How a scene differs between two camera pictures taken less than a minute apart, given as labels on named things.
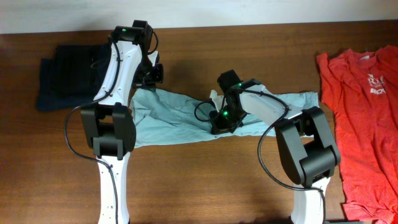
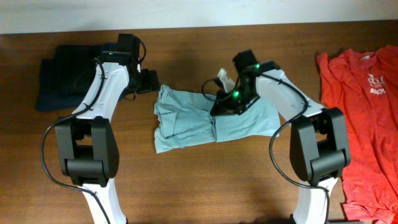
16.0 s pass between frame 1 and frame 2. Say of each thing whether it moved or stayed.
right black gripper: moved
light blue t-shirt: moved
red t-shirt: stayed
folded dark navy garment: stayed
